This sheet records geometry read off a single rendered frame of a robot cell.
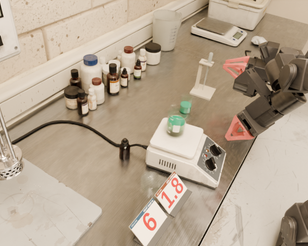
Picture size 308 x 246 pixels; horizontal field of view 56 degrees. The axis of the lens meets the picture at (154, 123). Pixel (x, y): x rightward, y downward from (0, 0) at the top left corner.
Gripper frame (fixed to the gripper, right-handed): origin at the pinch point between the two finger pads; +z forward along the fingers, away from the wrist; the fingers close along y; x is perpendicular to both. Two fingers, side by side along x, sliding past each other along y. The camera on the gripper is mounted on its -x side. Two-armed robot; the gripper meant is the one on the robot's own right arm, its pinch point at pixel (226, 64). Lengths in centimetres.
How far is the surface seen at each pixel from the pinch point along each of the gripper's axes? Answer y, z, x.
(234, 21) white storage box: -74, 11, 11
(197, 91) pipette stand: 1.8, 7.6, 12.7
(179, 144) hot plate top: 39.9, 1.5, 4.9
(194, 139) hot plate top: 36.2, -1.3, 4.9
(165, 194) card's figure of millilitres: 52, 0, 11
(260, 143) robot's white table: 17.5, -18.6, 14.0
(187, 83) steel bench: -2.3, 13.3, 13.4
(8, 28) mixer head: 68, 19, -31
